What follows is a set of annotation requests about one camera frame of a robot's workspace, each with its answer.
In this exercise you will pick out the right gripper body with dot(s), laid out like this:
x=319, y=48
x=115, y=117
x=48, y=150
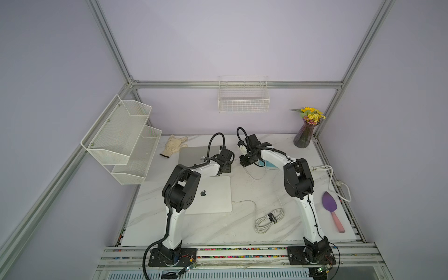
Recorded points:
x=248, y=159

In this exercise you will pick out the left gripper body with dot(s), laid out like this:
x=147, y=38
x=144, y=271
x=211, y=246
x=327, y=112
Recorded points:
x=228, y=168

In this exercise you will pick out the teal power strip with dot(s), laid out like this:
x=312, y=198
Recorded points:
x=270, y=166

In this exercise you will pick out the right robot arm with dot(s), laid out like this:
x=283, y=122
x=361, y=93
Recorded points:
x=298, y=184

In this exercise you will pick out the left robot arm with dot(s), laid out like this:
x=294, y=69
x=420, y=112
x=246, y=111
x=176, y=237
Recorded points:
x=179, y=193

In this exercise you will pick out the grey laptop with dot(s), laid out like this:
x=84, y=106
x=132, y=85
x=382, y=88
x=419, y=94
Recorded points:
x=190, y=156

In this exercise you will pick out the dark glass vase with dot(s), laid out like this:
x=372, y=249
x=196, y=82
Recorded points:
x=303, y=138

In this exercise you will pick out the white work glove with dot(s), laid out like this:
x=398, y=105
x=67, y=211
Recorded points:
x=174, y=145

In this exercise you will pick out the yellow flower bouquet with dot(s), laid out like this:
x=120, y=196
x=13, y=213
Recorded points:
x=310, y=115

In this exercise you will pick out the lower white mesh shelf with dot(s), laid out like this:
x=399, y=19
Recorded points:
x=136, y=170

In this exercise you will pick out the white mesh shelf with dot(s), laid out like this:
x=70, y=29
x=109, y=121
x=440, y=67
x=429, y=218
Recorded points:
x=112, y=139
x=136, y=170

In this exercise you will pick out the upper white mesh shelf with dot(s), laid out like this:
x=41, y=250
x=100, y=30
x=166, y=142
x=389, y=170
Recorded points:
x=112, y=139

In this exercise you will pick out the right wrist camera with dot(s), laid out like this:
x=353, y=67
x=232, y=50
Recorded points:
x=243, y=148

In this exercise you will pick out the white wire wall basket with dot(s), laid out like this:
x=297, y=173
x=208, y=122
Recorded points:
x=243, y=94

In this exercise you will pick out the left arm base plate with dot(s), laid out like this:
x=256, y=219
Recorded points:
x=165, y=257

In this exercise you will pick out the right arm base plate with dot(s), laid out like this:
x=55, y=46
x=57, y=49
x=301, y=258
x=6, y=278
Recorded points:
x=306, y=255

